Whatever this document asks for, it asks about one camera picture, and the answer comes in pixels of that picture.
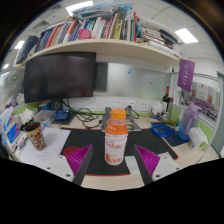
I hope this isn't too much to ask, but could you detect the white paper bag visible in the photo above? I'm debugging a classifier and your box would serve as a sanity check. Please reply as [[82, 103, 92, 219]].
[[188, 126, 209, 151]]

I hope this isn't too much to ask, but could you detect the blue tissue box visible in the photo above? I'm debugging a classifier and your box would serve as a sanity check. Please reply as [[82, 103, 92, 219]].
[[0, 106, 16, 134]]

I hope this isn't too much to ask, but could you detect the group photo poster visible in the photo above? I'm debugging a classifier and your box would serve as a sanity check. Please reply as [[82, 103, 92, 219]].
[[179, 81, 221, 123]]

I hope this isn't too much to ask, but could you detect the small blue device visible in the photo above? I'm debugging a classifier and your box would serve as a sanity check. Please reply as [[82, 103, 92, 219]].
[[54, 110, 70, 122]]

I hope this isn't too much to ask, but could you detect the orange-capped drink bottle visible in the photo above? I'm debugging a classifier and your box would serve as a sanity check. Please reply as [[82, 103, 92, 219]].
[[104, 108, 129, 167]]

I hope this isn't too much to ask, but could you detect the white paper sheet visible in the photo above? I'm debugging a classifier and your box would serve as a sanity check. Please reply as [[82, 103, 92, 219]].
[[19, 127, 72, 169]]

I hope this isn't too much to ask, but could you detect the stack of white napkins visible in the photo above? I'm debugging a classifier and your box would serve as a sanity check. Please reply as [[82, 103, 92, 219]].
[[13, 108, 36, 126]]

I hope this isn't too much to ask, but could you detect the black computer monitor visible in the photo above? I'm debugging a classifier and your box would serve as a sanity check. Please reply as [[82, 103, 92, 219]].
[[23, 51, 98, 111]]

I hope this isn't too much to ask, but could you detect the floral ceramic mug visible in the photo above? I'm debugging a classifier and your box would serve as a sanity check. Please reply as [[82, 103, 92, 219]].
[[24, 121, 47, 152]]

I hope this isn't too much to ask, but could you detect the blue tissue pack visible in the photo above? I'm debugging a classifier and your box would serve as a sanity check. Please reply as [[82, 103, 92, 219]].
[[4, 118, 22, 145]]

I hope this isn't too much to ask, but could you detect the purple hanging pennant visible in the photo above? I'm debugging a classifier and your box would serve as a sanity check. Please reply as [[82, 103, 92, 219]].
[[176, 58, 196, 93]]

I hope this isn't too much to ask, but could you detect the grey metal laptop stand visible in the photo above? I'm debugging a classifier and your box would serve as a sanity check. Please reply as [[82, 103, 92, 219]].
[[100, 106, 142, 133]]

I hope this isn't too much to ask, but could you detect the blue round container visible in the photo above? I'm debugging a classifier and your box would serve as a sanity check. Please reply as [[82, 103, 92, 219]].
[[37, 101, 53, 111]]

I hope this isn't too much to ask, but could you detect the flat round red coaster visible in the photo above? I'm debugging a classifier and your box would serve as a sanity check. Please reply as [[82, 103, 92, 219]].
[[62, 145, 83, 158]]

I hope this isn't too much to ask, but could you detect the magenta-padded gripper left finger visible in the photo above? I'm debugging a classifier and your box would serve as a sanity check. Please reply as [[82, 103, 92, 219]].
[[44, 144, 95, 187]]

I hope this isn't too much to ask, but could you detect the dark blue mouse pad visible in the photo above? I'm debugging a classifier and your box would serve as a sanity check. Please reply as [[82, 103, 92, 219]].
[[163, 131, 191, 148]]

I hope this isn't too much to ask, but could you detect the coiled blue cable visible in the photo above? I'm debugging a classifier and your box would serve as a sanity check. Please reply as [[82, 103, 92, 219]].
[[149, 123, 173, 139]]

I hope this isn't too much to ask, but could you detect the purple plastic water bottle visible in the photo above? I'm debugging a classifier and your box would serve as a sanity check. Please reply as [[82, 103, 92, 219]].
[[177, 103, 200, 141]]

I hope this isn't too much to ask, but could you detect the black desk mat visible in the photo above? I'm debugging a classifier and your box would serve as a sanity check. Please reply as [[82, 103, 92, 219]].
[[60, 128, 179, 177]]

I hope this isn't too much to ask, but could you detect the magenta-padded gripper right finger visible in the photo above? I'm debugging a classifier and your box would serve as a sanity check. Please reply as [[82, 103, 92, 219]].
[[133, 144, 183, 186]]

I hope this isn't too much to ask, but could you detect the clear plastic box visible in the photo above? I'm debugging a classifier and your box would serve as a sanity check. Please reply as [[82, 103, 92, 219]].
[[33, 109, 57, 128]]

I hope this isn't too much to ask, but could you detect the white wall power socket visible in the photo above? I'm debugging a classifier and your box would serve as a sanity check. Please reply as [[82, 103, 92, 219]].
[[125, 99, 138, 111], [139, 100, 150, 112], [110, 98, 123, 110]]

